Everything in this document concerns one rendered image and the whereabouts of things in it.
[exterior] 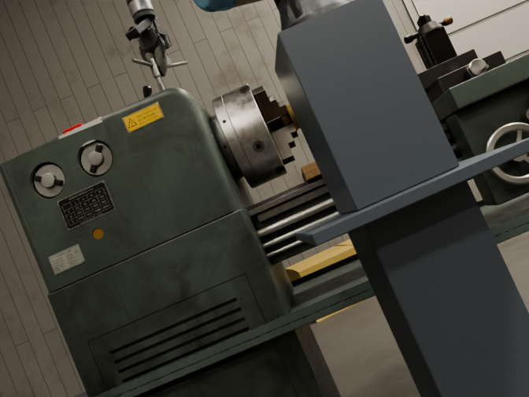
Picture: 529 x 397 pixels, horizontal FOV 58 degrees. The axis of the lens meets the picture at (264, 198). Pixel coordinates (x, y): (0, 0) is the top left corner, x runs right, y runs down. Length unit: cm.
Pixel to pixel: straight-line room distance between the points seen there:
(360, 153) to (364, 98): 10
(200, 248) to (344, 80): 64
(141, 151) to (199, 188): 19
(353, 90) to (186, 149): 59
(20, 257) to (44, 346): 86
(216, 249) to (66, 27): 421
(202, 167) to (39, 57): 410
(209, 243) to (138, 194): 24
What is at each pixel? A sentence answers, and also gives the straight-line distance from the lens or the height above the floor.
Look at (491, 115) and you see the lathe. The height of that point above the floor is 82.
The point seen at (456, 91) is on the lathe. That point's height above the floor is 91.
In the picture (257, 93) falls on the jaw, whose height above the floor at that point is 117.
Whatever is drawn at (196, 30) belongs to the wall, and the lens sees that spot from 497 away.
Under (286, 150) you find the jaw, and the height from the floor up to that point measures 98.
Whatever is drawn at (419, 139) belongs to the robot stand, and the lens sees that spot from 89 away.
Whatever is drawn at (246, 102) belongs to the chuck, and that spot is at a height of 115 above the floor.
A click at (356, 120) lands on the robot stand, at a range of 87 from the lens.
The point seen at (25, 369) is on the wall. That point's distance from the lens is 519.
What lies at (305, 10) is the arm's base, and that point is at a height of 113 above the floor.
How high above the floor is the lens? 79
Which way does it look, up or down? 3 degrees up
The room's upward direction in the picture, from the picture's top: 24 degrees counter-clockwise
